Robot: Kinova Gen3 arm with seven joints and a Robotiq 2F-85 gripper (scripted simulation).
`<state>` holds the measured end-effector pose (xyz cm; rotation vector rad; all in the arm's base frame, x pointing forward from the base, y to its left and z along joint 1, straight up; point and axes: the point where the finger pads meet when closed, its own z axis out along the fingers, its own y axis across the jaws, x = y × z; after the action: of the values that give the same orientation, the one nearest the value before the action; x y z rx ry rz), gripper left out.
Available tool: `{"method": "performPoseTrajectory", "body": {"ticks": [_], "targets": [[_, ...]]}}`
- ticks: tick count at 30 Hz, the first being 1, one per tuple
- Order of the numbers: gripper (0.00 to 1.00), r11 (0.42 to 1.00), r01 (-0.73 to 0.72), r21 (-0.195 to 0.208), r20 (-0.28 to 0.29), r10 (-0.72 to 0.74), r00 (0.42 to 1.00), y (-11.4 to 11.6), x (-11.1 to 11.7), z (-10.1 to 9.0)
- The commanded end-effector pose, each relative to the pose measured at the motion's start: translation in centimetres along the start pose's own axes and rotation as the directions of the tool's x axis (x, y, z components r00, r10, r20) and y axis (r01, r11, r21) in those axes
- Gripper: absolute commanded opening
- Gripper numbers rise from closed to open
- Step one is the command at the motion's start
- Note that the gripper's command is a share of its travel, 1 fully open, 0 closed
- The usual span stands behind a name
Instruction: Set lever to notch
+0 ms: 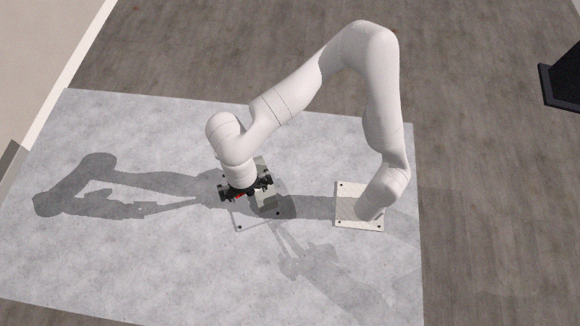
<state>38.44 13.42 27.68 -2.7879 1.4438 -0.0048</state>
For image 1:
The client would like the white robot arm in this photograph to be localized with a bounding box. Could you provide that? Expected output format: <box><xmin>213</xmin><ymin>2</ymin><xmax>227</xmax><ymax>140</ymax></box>
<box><xmin>205</xmin><ymin>20</ymin><xmax>411</xmax><ymax>222</ymax></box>

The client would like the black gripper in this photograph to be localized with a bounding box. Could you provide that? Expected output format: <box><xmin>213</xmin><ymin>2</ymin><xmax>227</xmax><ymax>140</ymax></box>
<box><xmin>217</xmin><ymin>169</ymin><xmax>273</xmax><ymax>203</ymax></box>

